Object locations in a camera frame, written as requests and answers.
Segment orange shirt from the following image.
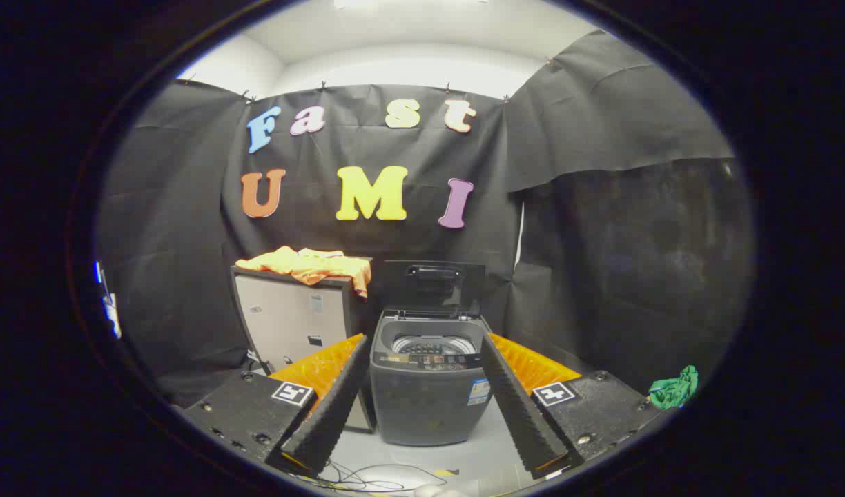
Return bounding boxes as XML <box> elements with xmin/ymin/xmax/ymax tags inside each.
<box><xmin>235</xmin><ymin>246</ymin><xmax>372</xmax><ymax>299</ymax></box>

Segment long yellow black floor tape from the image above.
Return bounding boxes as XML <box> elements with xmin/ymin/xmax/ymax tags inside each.
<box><xmin>312</xmin><ymin>481</ymin><xmax>396</xmax><ymax>496</ymax></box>

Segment grey cabinet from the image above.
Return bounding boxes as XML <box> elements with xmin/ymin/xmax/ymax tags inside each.
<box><xmin>231</xmin><ymin>257</ymin><xmax>378</xmax><ymax>434</ymax></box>

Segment white and blue equipment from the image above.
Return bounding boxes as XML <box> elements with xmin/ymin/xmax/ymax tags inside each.
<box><xmin>93</xmin><ymin>261</ymin><xmax>123</xmax><ymax>340</ymax></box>

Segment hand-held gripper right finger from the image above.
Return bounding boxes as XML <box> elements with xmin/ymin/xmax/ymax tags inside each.
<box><xmin>479</xmin><ymin>331</ymin><xmax>672</xmax><ymax>480</ymax></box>

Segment dark washing machine lid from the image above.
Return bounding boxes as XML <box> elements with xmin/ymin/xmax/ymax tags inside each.
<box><xmin>381</xmin><ymin>260</ymin><xmax>486</xmax><ymax>320</ymax></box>

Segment green cloth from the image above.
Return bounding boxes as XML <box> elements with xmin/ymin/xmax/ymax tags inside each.
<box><xmin>648</xmin><ymin>365</ymin><xmax>699</xmax><ymax>409</ymax></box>

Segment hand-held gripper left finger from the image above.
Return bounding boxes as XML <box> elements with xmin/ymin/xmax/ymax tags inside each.
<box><xmin>181</xmin><ymin>333</ymin><xmax>371</xmax><ymax>480</ymax></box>

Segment thin black cables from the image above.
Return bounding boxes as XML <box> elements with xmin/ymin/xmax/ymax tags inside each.
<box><xmin>284</xmin><ymin>461</ymin><xmax>451</xmax><ymax>492</ymax></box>

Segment grey washing machine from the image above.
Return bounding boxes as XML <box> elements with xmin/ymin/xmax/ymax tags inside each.
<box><xmin>369</xmin><ymin>307</ymin><xmax>496</xmax><ymax>447</ymax></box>

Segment black backdrop cloth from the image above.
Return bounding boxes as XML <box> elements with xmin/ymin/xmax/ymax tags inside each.
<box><xmin>95</xmin><ymin>29</ymin><xmax>755</xmax><ymax>408</ymax></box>

